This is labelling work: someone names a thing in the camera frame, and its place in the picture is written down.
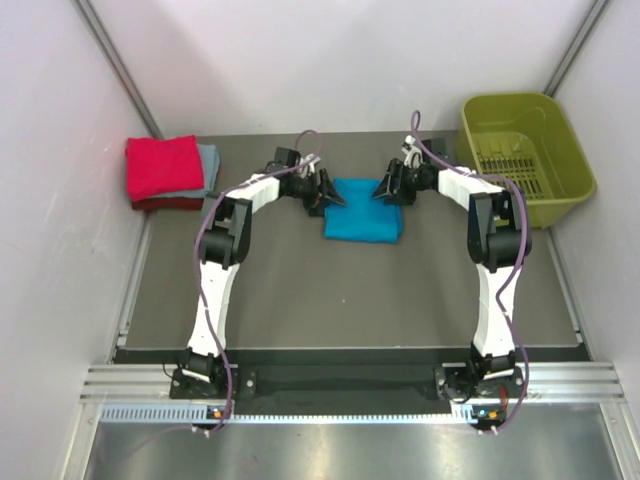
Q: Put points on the grey slotted cable duct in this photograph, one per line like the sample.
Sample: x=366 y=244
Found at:
x=204 y=414

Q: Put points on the aluminium frame rail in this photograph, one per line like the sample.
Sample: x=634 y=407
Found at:
x=564 y=382

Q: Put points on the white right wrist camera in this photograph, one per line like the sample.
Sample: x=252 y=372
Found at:
x=413 y=153

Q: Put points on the green plastic basket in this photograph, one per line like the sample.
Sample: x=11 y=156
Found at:
x=527 y=138

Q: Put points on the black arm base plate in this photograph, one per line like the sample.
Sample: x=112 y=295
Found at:
x=425 y=381

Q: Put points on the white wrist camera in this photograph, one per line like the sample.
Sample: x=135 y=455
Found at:
x=413 y=153
x=308 y=165

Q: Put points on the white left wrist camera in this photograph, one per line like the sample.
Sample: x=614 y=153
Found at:
x=308 y=165

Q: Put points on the turquoise t-shirt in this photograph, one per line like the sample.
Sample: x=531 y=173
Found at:
x=363 y=218

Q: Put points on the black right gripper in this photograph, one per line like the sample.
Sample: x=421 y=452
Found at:
x=399 y=196

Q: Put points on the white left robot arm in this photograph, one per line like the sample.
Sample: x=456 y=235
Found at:
x=223 y=241

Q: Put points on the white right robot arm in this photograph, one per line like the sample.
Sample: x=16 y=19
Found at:
x=498 y=241

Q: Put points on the dark red folded t-shirt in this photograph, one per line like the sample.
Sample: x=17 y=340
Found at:
x=168 y=203

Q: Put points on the right aluminium corner post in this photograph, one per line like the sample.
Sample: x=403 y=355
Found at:
x=586 y=27

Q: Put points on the aluminium corner post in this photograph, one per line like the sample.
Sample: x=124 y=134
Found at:
x=99 y=33
x=586 y=27

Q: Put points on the light blue folded t-shirt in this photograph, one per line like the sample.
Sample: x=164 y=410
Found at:
x=210 y=162

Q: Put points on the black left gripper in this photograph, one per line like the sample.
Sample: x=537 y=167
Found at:
x=315 y=204

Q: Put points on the left aluminium corner post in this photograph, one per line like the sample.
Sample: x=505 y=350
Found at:
x=99 y=33

